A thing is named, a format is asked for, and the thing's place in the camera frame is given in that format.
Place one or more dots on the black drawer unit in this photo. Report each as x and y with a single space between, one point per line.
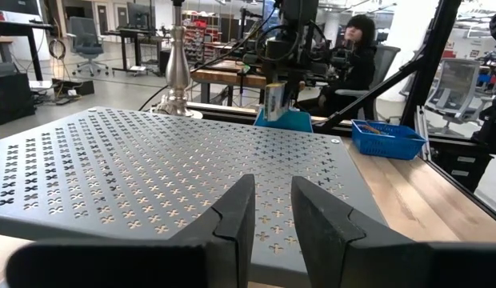
460 168

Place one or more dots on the grey office chair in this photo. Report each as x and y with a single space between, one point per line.
386 60
86 40
456 84

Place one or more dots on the black desk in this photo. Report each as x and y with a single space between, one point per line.
20 27
128 33

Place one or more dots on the black floor box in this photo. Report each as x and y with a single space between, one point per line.
82 87

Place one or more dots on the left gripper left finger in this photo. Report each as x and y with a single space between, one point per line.
216 248

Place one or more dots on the grey perforated metal shelf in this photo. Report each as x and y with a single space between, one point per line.
152 160

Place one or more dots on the blue perforated plastic basket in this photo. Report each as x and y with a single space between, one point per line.
388 146

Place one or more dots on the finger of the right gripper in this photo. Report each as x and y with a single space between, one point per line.
294 96

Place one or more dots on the person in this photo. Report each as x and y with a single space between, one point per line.
358 68

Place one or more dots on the teal plastic bin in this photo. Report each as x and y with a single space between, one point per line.
296 122

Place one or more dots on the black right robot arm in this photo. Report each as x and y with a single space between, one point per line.
298 12

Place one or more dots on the silver lamp with white shade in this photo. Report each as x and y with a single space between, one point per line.
177 72

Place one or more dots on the wooden workbench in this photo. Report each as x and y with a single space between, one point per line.
228 76

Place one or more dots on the red parts shelving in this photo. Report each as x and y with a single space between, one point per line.
202 32

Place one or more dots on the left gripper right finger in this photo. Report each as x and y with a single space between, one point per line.
336 248

